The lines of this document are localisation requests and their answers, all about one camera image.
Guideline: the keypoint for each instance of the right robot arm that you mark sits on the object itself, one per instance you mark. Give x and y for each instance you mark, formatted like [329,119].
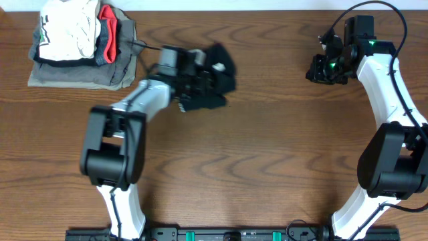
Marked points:
[393,165]

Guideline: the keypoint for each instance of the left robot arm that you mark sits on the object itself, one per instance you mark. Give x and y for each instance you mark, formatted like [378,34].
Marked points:
[114,146]

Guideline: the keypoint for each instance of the grey folded garment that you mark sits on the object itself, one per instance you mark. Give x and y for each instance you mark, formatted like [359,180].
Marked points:
[97,67]

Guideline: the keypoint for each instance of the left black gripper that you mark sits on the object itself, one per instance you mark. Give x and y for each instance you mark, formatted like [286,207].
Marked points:
[202,80]

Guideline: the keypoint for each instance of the red and black folded garment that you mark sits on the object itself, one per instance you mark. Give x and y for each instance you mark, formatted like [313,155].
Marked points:
[105,52]

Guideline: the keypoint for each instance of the black t-shirt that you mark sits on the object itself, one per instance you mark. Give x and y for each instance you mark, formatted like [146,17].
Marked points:
[220,64]

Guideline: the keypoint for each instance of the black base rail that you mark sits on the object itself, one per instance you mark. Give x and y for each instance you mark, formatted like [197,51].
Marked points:
[174,234]

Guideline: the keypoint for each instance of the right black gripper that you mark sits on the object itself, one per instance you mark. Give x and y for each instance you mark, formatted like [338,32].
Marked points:
[316,73]

